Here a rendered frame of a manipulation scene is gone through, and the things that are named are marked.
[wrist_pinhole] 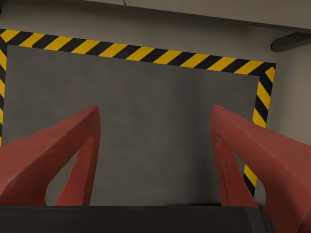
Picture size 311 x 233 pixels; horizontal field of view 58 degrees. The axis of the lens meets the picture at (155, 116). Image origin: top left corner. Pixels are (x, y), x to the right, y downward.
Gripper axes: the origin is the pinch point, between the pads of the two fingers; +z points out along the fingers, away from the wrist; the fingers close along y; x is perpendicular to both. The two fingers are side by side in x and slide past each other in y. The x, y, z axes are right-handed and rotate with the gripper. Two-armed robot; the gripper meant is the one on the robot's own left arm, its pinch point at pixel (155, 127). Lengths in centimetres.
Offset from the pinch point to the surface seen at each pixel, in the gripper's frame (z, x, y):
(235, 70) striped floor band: 95, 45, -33
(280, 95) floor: 90, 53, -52
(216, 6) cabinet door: 58, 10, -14
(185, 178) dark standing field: 72, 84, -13
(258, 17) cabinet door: 61, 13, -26
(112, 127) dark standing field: 83, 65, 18
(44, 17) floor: 105, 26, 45
